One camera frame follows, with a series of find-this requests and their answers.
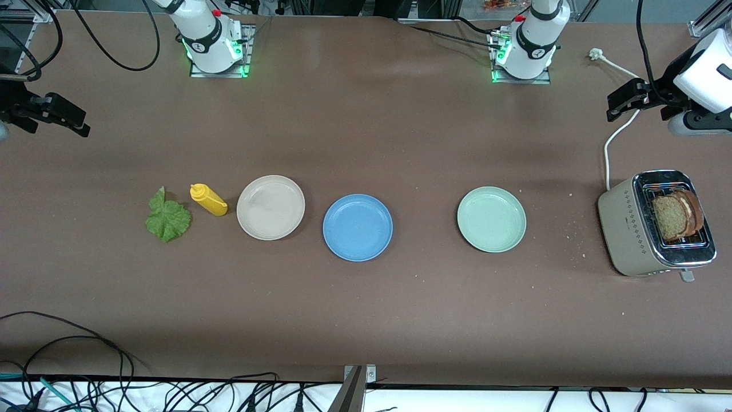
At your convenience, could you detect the pale green round plate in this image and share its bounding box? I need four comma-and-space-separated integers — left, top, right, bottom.
456, 186, 527, 253

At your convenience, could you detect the green lettuce leaf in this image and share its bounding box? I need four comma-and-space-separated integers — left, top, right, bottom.
145, 186, 193, 243

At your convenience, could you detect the black looped cable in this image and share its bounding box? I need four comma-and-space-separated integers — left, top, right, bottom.
0, 311, 135, 390

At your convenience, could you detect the metal table edge bracket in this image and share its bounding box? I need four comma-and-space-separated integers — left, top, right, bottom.
329, 365, 378, 412

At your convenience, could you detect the thin black base cable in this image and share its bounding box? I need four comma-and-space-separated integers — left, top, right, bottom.
407, 16, 504, 51

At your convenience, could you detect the aluminium frame profile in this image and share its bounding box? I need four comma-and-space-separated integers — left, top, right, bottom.
0, 6, 58, 25
688, 0, 732, 38

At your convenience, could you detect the brown bread slice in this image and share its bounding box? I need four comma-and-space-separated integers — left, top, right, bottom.
672, 189, 705, 234
652, 195, 690, 241

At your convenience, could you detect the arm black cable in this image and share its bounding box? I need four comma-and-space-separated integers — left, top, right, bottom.
69, 0, 162, 73
635, 0, 658, 101

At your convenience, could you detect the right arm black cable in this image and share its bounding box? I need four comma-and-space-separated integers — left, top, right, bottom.
69, 0, 162, 73

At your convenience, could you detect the beige chrome toaster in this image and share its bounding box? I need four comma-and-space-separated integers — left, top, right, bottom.
597, 169, 718, 283

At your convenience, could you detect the white toaster power cord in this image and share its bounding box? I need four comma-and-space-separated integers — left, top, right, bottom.
589, 48, 644, 191

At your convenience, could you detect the teal cable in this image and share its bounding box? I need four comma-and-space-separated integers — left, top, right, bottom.
0, 373, 78, 412

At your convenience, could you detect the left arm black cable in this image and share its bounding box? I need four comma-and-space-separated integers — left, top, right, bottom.
635, 0, 658, 101

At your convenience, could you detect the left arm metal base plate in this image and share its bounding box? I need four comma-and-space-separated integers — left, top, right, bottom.
491, 29, 552, 85

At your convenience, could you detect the blue round plate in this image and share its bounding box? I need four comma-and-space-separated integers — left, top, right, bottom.
323, 194, 394, 263

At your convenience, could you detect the yellow mustard squeeze bottle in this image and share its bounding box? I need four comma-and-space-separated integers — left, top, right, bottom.
190, 183, 228, 217

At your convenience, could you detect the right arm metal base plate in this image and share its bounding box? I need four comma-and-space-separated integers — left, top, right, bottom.
190, 23, 255, 78

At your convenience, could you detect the beige round plate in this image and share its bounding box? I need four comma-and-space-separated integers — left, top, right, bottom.
236, 175, 306, 241

